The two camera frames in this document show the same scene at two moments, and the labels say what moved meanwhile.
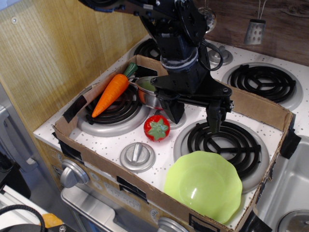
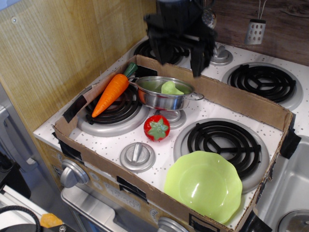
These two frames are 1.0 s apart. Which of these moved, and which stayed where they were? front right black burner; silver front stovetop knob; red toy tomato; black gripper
Moved: black gripper
Stayed: red toy tomato; silver front stovetop knob; front right black burner
